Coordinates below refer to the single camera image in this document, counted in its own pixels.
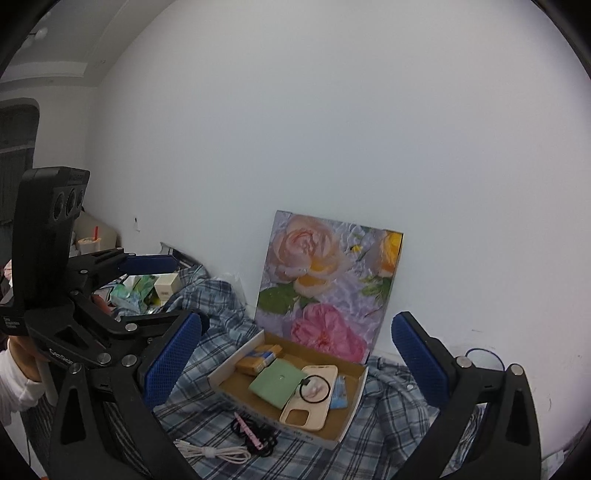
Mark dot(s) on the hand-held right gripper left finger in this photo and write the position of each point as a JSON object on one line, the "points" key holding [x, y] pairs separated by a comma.
{"points": [[173, 360]]}

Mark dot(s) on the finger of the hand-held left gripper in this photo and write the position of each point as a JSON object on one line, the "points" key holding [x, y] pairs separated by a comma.
{"points": [[152, 263], [134, 328]]}

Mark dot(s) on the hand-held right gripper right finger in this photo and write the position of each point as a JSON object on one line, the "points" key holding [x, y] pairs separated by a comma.
{"points": [[415, 360]]}

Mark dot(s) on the small white pink item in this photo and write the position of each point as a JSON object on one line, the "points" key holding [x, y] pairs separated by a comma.
{"points": [[316, 390]]}

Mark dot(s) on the green soft pouch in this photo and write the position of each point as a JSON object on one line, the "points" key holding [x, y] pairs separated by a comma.
{"points": [[277, 383]]}

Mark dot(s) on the floral lid cardboard box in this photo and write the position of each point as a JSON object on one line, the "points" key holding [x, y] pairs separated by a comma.
{"points": [[323, 286]]}

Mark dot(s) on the beige phone case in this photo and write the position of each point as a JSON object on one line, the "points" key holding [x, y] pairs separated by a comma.
{"points": [[300, 415]]}

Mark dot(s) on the person's left hand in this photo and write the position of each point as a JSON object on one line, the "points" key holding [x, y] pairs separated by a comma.
{"points": [[23, 357]]}

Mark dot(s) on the small beige carton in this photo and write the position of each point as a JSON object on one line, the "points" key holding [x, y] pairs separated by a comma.
{"points": [[166, 287]]}

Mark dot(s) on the green printed packet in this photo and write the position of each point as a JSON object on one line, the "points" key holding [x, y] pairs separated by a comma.
{"points": [[138, 290]]}

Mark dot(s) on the drink cup with straw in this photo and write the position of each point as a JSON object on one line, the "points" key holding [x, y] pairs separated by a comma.
{"points": [[90, 244]]}

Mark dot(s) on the blue plaid shirt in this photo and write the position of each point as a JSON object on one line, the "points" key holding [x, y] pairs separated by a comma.
{"points": [[221, 332]]}

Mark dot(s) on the clear plastic bag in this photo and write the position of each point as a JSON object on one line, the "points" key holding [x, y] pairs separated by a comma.
{"points": [[231, 286]]}

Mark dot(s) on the blue tissue packet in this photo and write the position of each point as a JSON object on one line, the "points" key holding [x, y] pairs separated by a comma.
{"points": [[339, 394]]}

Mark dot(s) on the pink hair clip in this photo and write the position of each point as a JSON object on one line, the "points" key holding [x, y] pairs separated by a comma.
{"points": [[249, 431]]}

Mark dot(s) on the dark door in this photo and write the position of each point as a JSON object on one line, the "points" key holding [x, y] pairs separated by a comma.
{"points": [[18, 152]]}

